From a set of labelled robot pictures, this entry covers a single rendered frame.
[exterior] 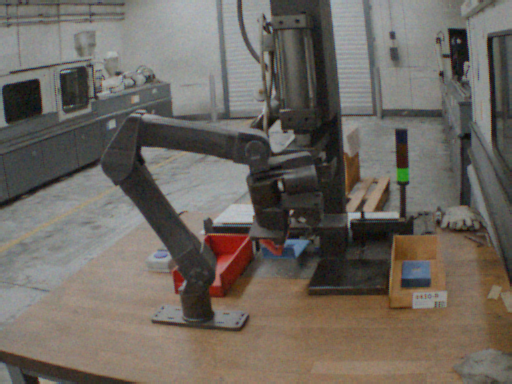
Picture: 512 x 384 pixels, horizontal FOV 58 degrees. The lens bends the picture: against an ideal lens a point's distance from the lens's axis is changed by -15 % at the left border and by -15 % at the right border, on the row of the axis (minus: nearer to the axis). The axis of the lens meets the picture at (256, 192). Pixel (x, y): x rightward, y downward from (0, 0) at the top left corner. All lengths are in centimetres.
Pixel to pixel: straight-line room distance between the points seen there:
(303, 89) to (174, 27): 1053
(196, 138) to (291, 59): 41
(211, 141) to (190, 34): 1064
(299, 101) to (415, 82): 924
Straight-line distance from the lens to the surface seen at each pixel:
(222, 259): 140
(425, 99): 1052
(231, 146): 95
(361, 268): 125
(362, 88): 1053
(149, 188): 99
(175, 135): 97
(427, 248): 131
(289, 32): 128
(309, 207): 99
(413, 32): 1047
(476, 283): 121
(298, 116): 128
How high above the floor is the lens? 142
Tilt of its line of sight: 15 degrees down
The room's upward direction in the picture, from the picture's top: 5 degrees counter-clockwise
